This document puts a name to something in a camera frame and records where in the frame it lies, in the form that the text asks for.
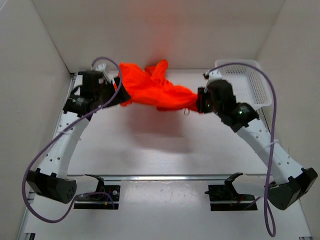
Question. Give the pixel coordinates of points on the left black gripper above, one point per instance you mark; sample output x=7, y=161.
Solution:
x=123, y=95

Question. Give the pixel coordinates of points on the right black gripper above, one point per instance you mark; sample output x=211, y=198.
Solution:
x=202, y=94

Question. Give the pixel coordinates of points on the orange shorts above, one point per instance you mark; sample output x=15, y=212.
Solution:
x=150, y=87

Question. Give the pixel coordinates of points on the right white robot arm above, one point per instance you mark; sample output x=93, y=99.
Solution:
x=288, y=180

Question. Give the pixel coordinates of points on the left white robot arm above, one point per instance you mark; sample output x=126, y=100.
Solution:
x=50, y=177

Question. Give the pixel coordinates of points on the white perforated plastic basket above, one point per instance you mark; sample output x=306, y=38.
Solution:
x=248, y=85

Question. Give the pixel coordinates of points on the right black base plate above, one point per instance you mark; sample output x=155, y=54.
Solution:
x=224, y=198

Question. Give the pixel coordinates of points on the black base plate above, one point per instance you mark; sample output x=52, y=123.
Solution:
x=224, y=198
x=93, y=193

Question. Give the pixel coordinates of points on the aluminium frame rail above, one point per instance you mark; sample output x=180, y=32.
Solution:
x=164, y=177

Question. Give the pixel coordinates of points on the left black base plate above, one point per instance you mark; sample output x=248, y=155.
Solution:
x=93, y=193

